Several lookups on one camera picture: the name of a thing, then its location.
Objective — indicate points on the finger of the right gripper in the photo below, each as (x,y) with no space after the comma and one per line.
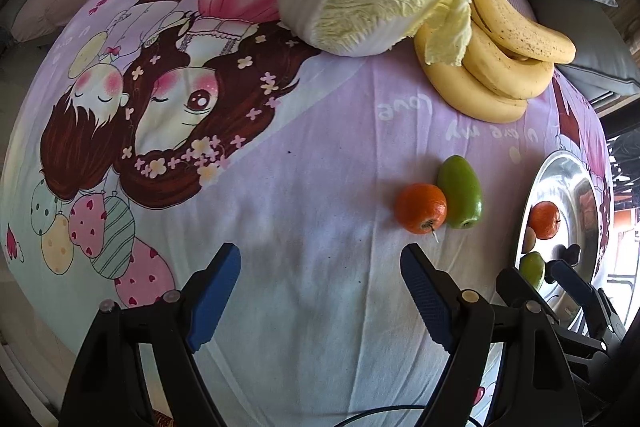
(601,318)
(514,291)

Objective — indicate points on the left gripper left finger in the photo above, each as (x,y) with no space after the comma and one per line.
(107,385)

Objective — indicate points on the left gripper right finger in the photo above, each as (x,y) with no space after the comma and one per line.
(534,385)

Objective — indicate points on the dark cherry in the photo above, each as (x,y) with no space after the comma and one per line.
(570,254)

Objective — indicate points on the large green fruit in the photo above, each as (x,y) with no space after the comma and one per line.
(532,267)

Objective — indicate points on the brown longan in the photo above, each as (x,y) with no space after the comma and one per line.
(529,240)

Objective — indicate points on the orange tangerine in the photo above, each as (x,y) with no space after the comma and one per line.
(544,219)
(421,209)

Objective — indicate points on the stainless steel bowl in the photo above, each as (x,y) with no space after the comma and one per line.
(564,180)

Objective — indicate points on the small green fruit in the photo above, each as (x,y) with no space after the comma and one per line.
(458,181)

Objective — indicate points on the middle yellow banana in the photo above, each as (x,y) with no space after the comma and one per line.
(501,74)

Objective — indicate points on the yellow banana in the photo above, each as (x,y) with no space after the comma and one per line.
(459,89)
(501,74)

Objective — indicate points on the lower yellow banana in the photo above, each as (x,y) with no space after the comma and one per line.
(459,89)

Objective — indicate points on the large grey cushion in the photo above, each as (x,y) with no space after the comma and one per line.
(603,63)

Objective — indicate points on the top spotted banana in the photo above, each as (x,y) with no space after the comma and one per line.
(515,32)

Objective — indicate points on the cartoon printed tablecloth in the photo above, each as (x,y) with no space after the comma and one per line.
(156,130)

